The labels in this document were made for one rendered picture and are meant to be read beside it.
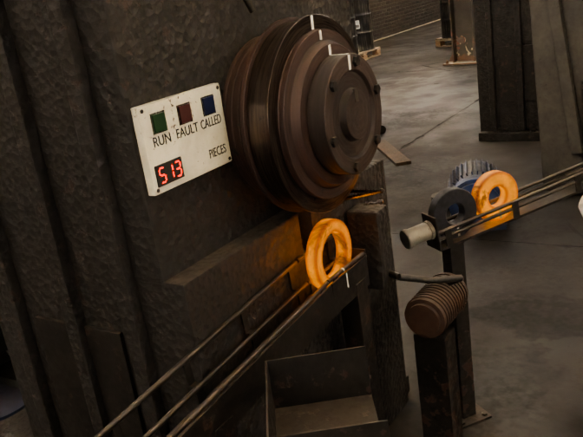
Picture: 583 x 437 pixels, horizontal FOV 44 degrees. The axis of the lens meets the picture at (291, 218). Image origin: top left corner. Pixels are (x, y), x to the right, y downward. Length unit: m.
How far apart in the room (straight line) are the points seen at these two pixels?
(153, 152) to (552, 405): 1.64
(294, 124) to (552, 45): 2.94
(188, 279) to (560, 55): 3.17
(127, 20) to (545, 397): 1.83
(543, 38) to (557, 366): 2.18
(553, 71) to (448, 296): 2.47
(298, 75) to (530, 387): 1.50
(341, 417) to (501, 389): 1.25
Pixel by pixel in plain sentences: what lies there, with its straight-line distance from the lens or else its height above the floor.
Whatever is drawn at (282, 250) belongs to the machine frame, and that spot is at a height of 0.81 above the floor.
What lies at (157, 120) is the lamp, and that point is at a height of 1.20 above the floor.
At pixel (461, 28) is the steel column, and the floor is 0.48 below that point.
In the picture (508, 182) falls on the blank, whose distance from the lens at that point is 2.30.
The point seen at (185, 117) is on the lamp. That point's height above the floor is 1.19.
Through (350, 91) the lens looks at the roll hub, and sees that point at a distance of 1.68.
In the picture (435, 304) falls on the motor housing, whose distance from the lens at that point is 2.07.
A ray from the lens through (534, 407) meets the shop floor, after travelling 2.57.
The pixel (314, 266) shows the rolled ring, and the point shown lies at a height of 0.76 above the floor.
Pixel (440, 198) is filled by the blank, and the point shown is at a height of 0.77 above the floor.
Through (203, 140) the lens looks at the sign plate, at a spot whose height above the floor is 1.13.
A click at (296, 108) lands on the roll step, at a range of 1.59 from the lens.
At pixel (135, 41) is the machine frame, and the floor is 1.36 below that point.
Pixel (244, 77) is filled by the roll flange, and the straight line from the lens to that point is 1.60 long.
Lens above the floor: 1.43
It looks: 18 degrees down
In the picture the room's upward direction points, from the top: 9 degrees counter-clockwise
